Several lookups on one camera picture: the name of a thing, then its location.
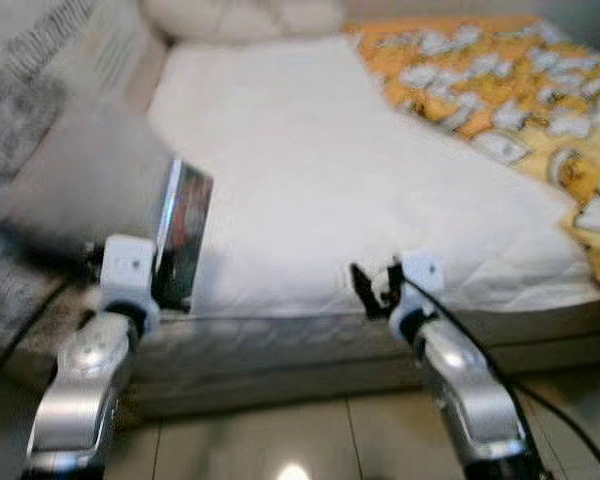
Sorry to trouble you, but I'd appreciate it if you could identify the white quilted mattress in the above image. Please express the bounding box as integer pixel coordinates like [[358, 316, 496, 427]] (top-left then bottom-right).
[[143, 35, 600, 323]]

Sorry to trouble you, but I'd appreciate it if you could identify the orange cartoon print quilt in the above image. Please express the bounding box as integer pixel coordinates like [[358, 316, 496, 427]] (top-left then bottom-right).
[[342, 13, 600, 303]]

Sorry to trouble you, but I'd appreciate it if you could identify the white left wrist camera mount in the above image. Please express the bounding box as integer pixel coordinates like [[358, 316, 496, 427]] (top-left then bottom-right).
[[98, 234, 162, 339]]

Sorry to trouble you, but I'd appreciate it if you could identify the dark illustrated book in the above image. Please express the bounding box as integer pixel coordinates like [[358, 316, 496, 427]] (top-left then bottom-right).
[[152, 157, 215, 313]]

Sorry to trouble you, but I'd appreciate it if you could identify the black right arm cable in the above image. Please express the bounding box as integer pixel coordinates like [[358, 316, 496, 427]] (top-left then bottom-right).
[[400, 275, 600, 480]]

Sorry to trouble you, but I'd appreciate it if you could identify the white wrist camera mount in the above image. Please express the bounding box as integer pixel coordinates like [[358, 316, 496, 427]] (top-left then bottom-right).
[[388, 252, 447, 346], [98, 234, 162, 339]]

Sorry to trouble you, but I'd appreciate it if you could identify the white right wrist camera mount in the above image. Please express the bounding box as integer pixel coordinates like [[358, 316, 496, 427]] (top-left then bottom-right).
[[388, 252, 447, 346]]

